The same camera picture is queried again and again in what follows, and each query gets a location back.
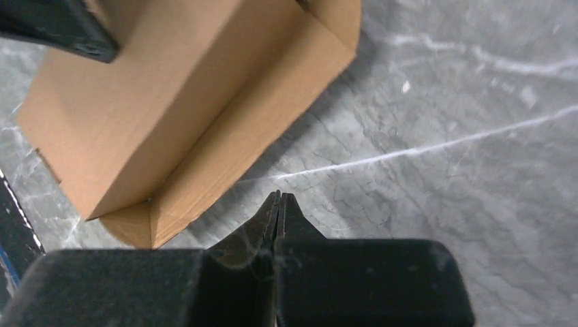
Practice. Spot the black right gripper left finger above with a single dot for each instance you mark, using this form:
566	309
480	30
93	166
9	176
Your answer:
228	284

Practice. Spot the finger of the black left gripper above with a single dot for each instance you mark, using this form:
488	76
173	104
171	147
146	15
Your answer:
65	25

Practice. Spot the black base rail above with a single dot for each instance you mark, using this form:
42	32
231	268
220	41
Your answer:
20	245

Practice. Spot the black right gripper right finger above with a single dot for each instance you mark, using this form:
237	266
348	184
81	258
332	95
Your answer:
322	281

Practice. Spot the brown cardboard paper box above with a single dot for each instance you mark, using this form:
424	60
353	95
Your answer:
198	92

